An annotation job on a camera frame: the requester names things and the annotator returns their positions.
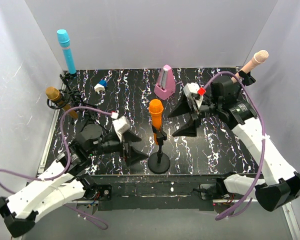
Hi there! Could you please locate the round base shock-mount stand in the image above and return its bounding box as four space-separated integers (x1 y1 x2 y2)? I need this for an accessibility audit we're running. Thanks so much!
147 125 171 175

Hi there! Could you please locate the orange microphone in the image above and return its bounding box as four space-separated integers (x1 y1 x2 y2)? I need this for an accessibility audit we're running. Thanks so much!
148 99 164 146

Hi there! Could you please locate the beige microphone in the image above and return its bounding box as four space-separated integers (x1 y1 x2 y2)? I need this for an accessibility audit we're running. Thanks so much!
235 50 269 80

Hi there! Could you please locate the gold microphone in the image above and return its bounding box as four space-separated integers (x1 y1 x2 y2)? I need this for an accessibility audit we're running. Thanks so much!
45 86 76 112

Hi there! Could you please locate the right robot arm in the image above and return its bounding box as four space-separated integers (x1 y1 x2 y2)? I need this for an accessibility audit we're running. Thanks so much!
169 71 300 212

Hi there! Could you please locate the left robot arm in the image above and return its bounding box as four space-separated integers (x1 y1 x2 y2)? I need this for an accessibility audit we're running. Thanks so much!
0 123 148 238

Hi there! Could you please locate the pink microphone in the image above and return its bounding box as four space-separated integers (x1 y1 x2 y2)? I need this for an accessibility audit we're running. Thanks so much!
154 64 176 101

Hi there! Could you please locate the white blue small microphone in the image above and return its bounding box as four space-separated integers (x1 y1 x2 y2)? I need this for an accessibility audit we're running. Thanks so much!
94 79 108 93

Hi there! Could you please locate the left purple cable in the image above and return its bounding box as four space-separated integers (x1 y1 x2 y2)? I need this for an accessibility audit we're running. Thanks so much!
0 106 120 230

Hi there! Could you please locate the purple cable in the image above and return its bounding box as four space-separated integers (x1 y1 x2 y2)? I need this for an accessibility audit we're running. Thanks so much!
202 71 267 221
0 106 120 230

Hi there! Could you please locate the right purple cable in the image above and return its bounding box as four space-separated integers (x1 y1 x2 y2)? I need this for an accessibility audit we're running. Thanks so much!
202 71 267 221

